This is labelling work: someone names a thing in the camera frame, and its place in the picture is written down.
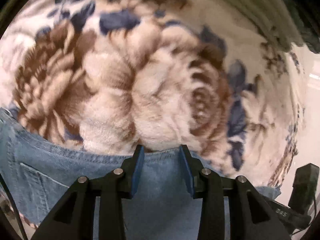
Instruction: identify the floral fleece bed blanket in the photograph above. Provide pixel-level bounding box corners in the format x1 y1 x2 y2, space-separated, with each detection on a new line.
1 0 304 187

